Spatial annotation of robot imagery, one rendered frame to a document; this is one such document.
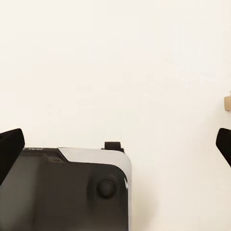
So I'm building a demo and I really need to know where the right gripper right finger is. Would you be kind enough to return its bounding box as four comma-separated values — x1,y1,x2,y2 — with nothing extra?
216,128,231,166

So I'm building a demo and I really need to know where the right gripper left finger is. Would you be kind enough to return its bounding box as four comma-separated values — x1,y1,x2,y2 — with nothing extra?
0,128,25,186

